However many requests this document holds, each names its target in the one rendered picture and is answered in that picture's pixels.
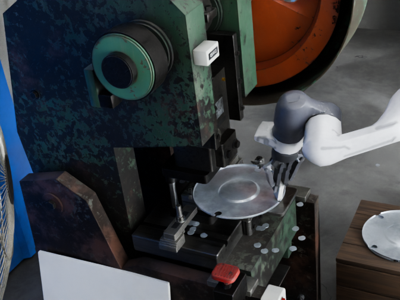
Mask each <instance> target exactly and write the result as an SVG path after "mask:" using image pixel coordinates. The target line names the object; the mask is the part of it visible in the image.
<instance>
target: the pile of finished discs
mask: <svg viewBox="0 0 400 300"><path fill-rule="evenodd" d="M362 238H363V241H364V243H365V245H366V246H367V248H368V249H369V250H370V251H371V252H373V253H374V254H376V255H378V256H379V257H382V258H384V259H386V260H389V261H393V260H396V262H398V263H400V210H392V211H385V212H381V214H379V215H374V216H372V217H371V218H369V219H368V220H367V221H366V222H365V224H364V226H363V228H362Z"/></svg>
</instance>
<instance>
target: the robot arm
mask: <svg viewBox="0 0 400 300"><path fill-rule="evenodd" d="M254 140H255V141H257V142H259V143H263V144H265V145H267V146H270V147H272V149H271V158H270V162H268V163H267V164H265V163H263V164H262V167H263V169H264V171H265V174H266V177H267V181H268V183H269V185H270V186H271V188H272V189H273V190H274V195H275V197H276V199H277V200H278V201H279V200H281V199H282V196H283V190H284V189H286V186H288V185H289V184H288V181H290V182H291V181H292V180H293V179H294V177H295V175H296V173H297V171H298V169H299V166H300V165H301V163H302V162H303V161H304V159H305V158H306V159H307V160H308V161H310V162H312V163H313V164H315V165H318V166H320V167H321V166H325V165H331V164H334V163H336V162H338V161H341V160H343V159H345V158H348V157H351V156H354V155H357V154H361V153H363V152H367V151H370V150H372V149H376V148H379V147H382V146H385V145H389V144H391V143H395V142H398V141H400V89H399V90H398V91H397V92H396V93H395V94H393V96H392V97H391V99H390V101H389V103H388V105H387V107H386V109H385V112H384V113H383V115H382V116H381V117H380V118H379V120H378V121H377V122H376V123H374V124H373V125H372V126H368V127H365V128H363V129H359V130H356V131H353V132H349V133H345V134H342V112H341V110H340V108H339V107H337V106H336V105H335V104H333V103H331V102H326V101H320V100H315V99H312V98H310V97H309V96H308V95H307V94H306V93H304V92H303V91H300V90H290V91H287V92H285V93H284V94H283V95H282V96H281V97H280V98H279V100H278V102H277V105H276V107H275V112H274V120H273V122H272V121H263V122H262V123H261V124H260V125H259V126H258V128H257V131H256V133H255V136H254ZM303 140H304V142H303ZM301 147H302V152H303V154H304V157H305V158H304V157H303V155H302V154H301V152H299V150H300V149H301ZM271 166H273V167H274V174H273V176H272V173H271Z"/></svg>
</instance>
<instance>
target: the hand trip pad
mask: <svg viewBox="0 0 400 300"><path fill-rule="evenodd" d="M239 273H240V270H239V268H238V267H237V266H233V265H229V264H225V263H218V264H217V265H216V266H215V268H214V269H213V271H212V272H211V278H212V279H213V280H216V281H219V282H224V285H229V284H230V283H233V282H235V280H236V279H237V277H238V275H239Z"/></svg>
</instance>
